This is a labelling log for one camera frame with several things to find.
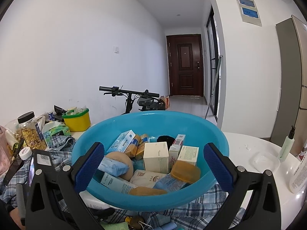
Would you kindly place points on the small amber glass bottle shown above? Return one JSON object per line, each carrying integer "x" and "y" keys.
{"x": 135, "y": 222}

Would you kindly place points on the pale green square box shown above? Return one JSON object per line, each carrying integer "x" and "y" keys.
{"x": 189, "y": 154}

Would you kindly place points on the clear bottle white label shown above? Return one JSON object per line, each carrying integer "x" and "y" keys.
{"x": 298, "y": 181}

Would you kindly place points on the yellow green-lid bucket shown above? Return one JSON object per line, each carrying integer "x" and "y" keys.
{"x": 77, "y": 119}

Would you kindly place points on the blue wet wipes pack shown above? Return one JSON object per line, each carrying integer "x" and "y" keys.
{"x": 112, "y": 167}

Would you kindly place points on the red white slim box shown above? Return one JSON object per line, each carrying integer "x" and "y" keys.
{"x": 175, "y": 149}

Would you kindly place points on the mop handle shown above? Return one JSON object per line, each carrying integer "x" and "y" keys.
{"x": 217, "y": 70}

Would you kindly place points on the green cosmetic tube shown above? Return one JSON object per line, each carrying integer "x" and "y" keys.
{"x": 115, "y": 226}

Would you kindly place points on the light switch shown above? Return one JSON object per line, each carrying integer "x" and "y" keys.
{"x": 116, "y": 49}

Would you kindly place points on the black bicycle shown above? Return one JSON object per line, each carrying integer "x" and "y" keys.
{"x": 147, "y": 101}

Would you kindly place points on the blue white Raison box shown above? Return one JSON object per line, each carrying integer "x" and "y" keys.
{"x": 122, "y": 142}

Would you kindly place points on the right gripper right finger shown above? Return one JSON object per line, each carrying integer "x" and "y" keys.
{"x": 263, "y": 210}

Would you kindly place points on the tan round puff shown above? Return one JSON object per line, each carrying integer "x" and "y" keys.
{"x": 123, "y": 158}

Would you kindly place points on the cream square box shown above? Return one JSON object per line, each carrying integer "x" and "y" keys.
{"x": 156, "y": 157}

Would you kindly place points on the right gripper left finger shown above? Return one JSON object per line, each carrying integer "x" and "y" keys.
{"x": 54, "y": 200}

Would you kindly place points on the blue plastic basin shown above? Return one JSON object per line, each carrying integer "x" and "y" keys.
{"x": 198, "y": 132}

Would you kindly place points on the wall electrical panel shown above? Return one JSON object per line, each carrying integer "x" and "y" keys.
{"x": 249, "y": 12}

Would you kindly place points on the blue plaid shirt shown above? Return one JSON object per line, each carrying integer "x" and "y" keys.
{"x": 193, "y": 215}

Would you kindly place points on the yellow blue packet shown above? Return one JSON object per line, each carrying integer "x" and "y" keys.
{"x": 136, "y": 148}

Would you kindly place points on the orange soap bar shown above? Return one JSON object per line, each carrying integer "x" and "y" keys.
{"x": 185, "y": 172}

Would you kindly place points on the green pump bottle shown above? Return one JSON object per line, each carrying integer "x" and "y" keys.
{"x": 287, "y": 145}

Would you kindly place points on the clear plastic tray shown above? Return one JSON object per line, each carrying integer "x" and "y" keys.
{"x": 263, "y": 161}

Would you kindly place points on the grey gold refrigerator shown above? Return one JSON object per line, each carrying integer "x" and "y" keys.
{"x": 292, "y": 102}

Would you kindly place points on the white small jar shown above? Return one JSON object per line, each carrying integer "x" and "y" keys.
{"x": 25, "y": 153}

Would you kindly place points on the dark brown entry door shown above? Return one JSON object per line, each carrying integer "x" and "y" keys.
{"x": 185, "y": 65}

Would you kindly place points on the green tissue box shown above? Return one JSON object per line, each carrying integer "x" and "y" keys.
{"x": 56, "y": 136}

